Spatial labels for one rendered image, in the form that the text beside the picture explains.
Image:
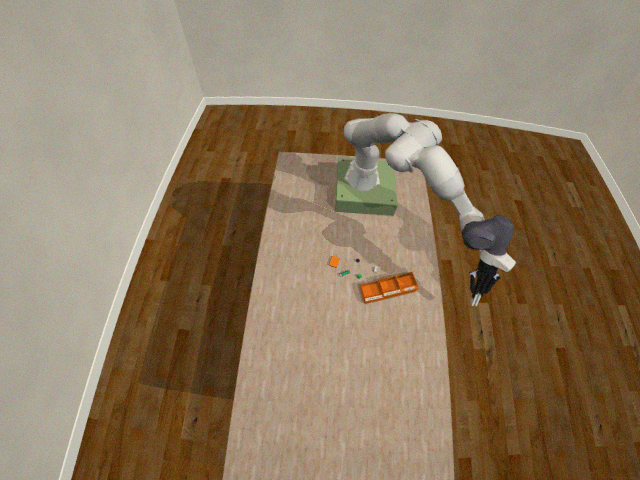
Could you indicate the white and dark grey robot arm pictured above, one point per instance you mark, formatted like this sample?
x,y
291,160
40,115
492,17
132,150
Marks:
x,y
491,237

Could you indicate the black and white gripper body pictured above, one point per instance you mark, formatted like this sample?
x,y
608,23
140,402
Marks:
x,y
487,268

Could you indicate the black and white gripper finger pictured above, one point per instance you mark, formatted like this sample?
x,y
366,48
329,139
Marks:
x,y
486,286
475,288

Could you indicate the orange three-bin rack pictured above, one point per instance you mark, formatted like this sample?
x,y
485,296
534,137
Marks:
x,y
392,286

